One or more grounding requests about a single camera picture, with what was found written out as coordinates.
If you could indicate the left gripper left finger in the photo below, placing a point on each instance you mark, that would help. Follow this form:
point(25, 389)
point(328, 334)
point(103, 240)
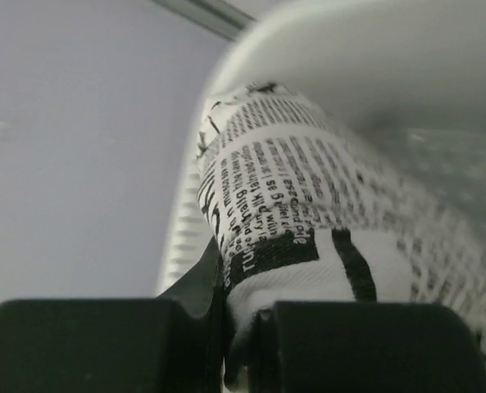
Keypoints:
point(168, 343)

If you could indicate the white plastic basket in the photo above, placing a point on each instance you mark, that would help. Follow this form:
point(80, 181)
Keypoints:
point(409, 76)

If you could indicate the newspaper print trousers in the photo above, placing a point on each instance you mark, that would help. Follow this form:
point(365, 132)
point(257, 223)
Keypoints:
point(302, 209)

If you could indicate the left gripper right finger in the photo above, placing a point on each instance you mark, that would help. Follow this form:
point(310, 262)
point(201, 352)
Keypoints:
point(357, 347)

